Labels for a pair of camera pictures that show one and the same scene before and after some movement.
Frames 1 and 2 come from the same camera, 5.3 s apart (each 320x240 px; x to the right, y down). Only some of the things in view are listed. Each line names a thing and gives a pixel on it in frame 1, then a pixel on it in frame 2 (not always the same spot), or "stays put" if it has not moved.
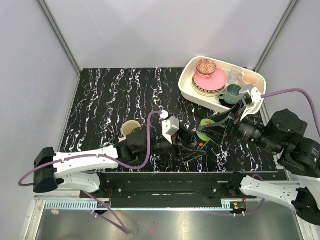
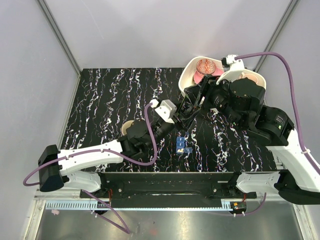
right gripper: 215,132 → 209,83
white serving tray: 187,67 stays put
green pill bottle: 208,141 → 186,107
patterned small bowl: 205,67 stays put
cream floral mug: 128,128 stays put
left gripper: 180,147 → 185,123
